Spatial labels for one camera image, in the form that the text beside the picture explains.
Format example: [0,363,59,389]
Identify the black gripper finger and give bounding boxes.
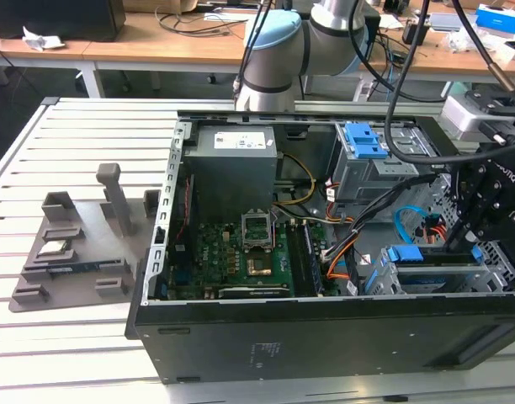
[460,196,515,254]
[444,161,480,253]

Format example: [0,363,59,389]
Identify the hard disk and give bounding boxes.
[364,245,485,295]

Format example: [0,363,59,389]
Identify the grey metal disk bay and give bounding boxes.
[360,242,515,296]

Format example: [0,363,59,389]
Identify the pale green bin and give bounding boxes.
[443,81,474,106]

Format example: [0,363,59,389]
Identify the grey optical drive cage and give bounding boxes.
[331,121,446,204]

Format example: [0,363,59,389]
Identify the blue plastic drive latch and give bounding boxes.
[342,120,388,160]

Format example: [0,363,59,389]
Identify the white open box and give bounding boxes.
[491,35,515,63]

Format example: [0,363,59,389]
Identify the white power strip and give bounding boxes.
[353,79,375,103]

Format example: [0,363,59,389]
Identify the crumpled clear plastic bag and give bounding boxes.
[444,21,494,55]

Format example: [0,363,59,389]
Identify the blue cardboard box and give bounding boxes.
[475,3,515,35]

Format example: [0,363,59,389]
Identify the black pen holder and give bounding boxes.
[401,19,432,46]

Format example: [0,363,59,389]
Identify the grey laptop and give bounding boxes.
[428,11,480,33]

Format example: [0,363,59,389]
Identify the black RAM slot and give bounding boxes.
[286,222,311,296]

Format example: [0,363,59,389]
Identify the black speaker box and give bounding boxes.
[362,6,384,48]

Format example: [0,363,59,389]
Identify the black open PC case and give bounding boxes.
[125,109,515,386]

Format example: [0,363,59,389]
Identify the CPU socket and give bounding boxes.
[244,252,275,278]

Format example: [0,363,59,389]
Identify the black graphics card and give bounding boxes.
[204,282,291,300]

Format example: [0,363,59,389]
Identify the grey power supply unit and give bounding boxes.
[180,127,280,223]

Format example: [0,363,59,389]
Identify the green Dell motherboard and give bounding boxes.
[167,217,341,300]

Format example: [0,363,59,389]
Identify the brown cardboard box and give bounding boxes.
[123,0,199,13]

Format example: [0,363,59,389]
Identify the grey plastic parts rack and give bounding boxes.
[7,162,162,316]

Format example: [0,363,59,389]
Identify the silver CPU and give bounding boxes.
[36,240,72,258]

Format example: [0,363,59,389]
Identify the large black box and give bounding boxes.
[0,0,127,43]

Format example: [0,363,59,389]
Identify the crumpled white paper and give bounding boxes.
[21,25,67,53]

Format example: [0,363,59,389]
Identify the thick black camera cable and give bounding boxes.
[385,0,463,167]

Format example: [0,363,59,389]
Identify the orange power wire black plug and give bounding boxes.
[419,211,450,246]

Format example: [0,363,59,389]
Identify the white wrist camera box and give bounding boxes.
[441,94,515,141]

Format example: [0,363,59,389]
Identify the blue data wire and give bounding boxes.
[390,203,426,246]

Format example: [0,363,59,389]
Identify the black cable bundle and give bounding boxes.
[320,171,442,266]

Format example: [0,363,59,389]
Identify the black cable brown connector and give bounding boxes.
[450,0,515,93]

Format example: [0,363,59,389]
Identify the yellow power wires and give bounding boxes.
[273,151,318,208]

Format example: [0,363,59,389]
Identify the orange motherboard wire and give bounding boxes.
[326,243,356,282]

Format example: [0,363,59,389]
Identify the metal socket cover frame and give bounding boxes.
[239,208,276,253]

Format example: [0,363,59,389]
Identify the wooden desk white frame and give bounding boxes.
[0,12,130,100]
[82,8,515,102]

